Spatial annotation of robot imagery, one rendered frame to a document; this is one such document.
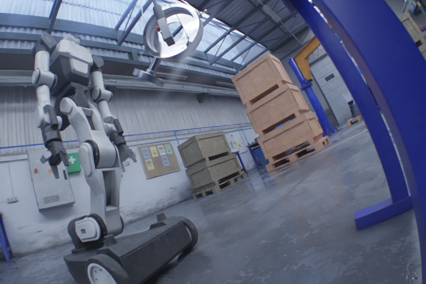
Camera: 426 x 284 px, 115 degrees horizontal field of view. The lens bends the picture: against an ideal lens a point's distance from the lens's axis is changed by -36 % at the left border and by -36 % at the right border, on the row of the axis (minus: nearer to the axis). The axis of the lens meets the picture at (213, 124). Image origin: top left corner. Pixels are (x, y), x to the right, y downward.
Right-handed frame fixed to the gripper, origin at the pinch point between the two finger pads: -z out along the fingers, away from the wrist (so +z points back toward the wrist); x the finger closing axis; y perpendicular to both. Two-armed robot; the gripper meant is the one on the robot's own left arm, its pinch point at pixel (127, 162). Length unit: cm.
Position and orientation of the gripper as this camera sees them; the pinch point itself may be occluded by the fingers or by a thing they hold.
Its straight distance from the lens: 123.3
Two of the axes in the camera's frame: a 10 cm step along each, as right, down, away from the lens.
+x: 7.7, -6.0, -2.1
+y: 3.4, 1.0, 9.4
